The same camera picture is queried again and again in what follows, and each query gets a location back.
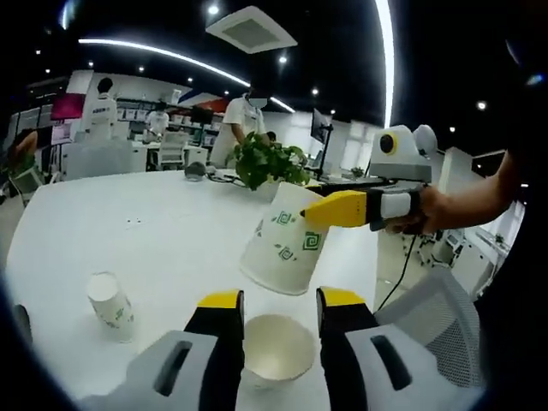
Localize long curved ceiling light strip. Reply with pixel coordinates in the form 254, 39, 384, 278
372, 0, 397, 129

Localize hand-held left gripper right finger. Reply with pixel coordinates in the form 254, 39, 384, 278
315, 285, 487, 411

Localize green print paper cup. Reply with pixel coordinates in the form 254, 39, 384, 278
238, 182, 331, 296
86, 271, 136, 343
241, 313, 318, 390

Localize grey round device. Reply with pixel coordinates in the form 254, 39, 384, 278
183, 161, 207, 183

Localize black cables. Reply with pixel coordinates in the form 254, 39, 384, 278
205, 169, 241, 183

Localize person's dark shirt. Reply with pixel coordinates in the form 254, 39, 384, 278
473, 145, 540, 386

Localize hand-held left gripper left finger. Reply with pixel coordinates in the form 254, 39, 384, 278
80, 289, 247, 411

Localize person's right hand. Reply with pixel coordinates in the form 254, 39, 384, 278
383, 183, 468, 236

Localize green potted plant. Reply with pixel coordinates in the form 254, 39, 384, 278
225, 131, 312, 202

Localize black monitor on stand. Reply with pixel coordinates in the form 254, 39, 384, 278
311, 107, 335, 172

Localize ceiling air vent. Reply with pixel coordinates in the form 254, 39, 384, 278
205, 7, 299, 55

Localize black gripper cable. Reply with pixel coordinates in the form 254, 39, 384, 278
375, 233, 419, 313

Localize short ceiling light strip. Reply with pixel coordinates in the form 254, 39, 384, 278
269, 96, 296, 115

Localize pink wall screen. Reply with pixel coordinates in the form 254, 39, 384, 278
51, 92, 85, 121

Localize white office chair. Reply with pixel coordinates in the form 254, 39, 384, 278
8, 169, 44, 202
158, 130, 189, 172

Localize grey mesh office chair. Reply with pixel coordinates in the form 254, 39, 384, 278
376, 268, 483, 389

